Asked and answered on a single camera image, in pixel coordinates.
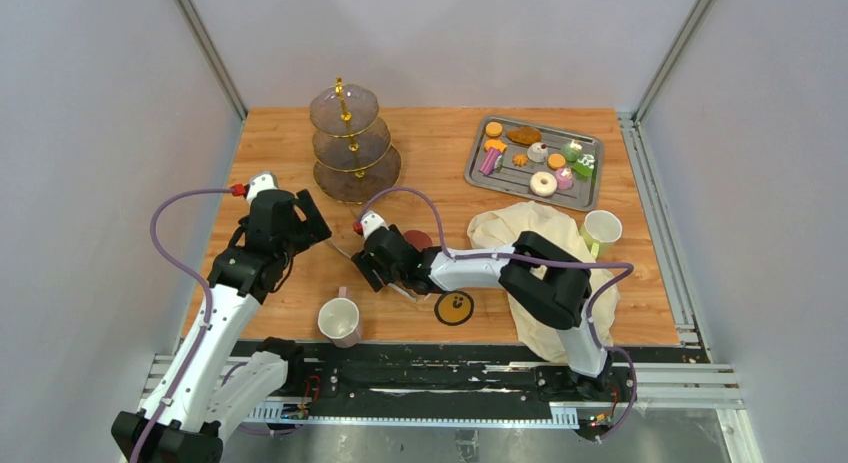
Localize metal baking tray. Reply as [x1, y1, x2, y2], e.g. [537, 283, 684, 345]
[464, 115, 604, 212]

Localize green mug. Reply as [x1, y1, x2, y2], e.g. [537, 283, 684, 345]
[579, 210, 623, 259]

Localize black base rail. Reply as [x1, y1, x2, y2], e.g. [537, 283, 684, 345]
[271, 342, 638, 423]

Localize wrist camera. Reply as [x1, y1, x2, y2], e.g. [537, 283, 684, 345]
[359, 210, 388, 240]
[245, 171, 278, 205]

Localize purple pink eclair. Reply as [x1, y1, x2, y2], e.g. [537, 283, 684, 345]
[479, 148, 503, 176]

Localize small orange cookie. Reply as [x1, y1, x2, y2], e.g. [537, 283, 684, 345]
[512, 153, 531, 168]

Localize metal tongs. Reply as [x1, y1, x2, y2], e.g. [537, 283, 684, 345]
[324, 239, 428, 303]

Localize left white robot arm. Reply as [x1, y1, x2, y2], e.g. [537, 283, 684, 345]
[111, 184, 332, 462]

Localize orange macaron top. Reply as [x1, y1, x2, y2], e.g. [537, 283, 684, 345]
[484, 121, 503, 138]

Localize brown croissant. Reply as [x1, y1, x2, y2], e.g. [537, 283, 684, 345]
[506, 126, 542, 147]

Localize orange macaron middle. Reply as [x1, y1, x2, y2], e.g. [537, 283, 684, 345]
[546, 153, 567, 171]

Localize white ring donut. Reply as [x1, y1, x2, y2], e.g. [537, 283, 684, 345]
[529, 171, 559, 198]

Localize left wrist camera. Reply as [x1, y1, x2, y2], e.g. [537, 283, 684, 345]
[245, 171, 278, 205]

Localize cream cloth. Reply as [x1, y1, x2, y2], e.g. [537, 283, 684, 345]
[466, 201, 620, 363]

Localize green cake slice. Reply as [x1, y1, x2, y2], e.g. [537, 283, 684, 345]
[572, 153, 596, 180]

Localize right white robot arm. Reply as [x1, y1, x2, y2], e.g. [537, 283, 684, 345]
[351, 221, 612, 400]

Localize yellow smiley coaster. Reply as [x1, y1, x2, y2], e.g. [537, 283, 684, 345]
[434, 291, 475, 326]

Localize orange pastry left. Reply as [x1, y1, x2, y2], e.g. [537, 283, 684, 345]
[483, 138, 507, 153]

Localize orange macaron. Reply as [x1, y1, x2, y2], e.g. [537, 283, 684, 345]
[484, 121, 503, 138]
[546, 153, 567, 171]

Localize green cupcake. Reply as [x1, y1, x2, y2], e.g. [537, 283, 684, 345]
[561, 140, 583, 163]

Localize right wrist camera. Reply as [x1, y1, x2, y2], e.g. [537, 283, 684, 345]
[359, 210, 388, 240]

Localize three-tier glass cake stand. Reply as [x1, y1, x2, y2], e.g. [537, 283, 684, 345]
[309, 77, 402, 204]

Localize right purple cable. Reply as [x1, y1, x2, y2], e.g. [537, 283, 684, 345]
[352, 186, 636, 443]

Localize red round coaster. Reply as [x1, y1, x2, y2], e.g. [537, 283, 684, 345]
[403, 230, 434, 251]

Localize pink mug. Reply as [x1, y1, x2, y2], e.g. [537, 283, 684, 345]
[317, 287, 364, 348]

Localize white cupcake with cherry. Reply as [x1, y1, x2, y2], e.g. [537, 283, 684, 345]
[526, 142, 549, 163]

